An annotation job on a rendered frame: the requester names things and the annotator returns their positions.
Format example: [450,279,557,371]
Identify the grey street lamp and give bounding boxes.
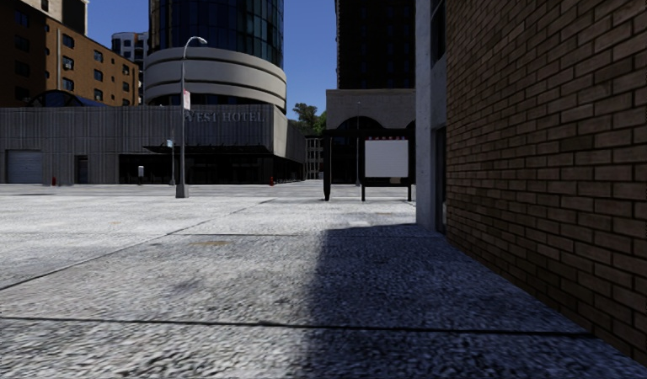
[174,35,209,199]

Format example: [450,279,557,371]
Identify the glass tower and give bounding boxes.
[143,0,287,115]

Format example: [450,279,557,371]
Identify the white apartment building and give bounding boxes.
[110,31,150,104]

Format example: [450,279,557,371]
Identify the pale framed building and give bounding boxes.
[304,135,324,181]

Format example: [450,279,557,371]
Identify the grey concrete hotel building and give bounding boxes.
[0,104,307,186]

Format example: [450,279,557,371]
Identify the black bus shelter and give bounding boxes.
[322,128,416,203]

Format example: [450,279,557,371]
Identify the grey pole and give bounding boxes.
[355,100,362,188]

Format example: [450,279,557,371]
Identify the brown brick building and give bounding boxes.
[0,0,141,109]

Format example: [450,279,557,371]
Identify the dark tower with pale base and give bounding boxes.
[325,0,417,185]

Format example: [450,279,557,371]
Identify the red brick building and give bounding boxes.
[414,0,647,366]

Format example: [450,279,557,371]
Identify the trees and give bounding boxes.
[287,102,328,137]

